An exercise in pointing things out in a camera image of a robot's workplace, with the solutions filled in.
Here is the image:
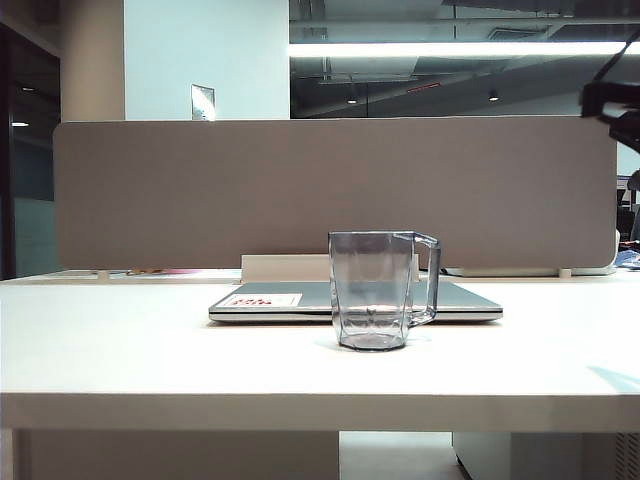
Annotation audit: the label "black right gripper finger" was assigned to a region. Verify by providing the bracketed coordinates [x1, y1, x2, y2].
[606, 110, 640, 147]
[581, 81, 640, 120]

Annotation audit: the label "transparent grey handled water cup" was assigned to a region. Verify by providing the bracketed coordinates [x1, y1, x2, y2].
[327, 230, 442, 352]

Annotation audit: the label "silver closed laptop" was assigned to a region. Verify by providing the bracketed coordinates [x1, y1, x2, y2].
[208, 280, 504, 324]

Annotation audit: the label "dark office chair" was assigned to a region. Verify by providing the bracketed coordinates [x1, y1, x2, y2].
[616, 168, 640, 242]

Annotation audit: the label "long white ceiling light strip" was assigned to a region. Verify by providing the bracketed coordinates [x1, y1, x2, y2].
[288, 40, 640, 58]

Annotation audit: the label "beige fabric desk partition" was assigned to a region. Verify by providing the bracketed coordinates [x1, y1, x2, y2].
[52, 115, 621, 271]

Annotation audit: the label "red and white sticker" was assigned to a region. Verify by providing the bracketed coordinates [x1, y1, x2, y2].
[215, 293, 303, 309]

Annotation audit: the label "colourful papers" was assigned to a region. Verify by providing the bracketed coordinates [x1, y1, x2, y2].
[107, 268, 202, 277]

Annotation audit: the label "framed wall notice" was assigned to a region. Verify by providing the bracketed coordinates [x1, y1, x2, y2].
[190, 83, 217, 122]

